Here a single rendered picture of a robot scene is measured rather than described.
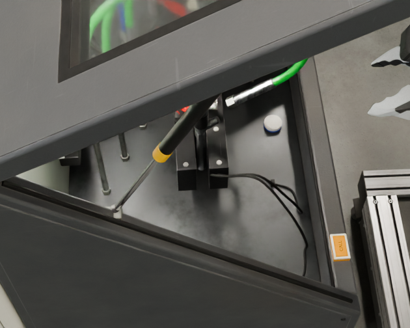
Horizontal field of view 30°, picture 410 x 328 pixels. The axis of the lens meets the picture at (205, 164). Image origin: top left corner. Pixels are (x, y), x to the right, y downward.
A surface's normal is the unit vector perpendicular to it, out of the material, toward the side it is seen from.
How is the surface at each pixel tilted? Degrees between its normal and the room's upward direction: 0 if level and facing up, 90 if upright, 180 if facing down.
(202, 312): 90
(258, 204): 0
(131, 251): 90
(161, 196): 0
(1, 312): 90
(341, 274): 0
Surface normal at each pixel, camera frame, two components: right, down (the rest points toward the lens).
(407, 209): 0.00, -0.53
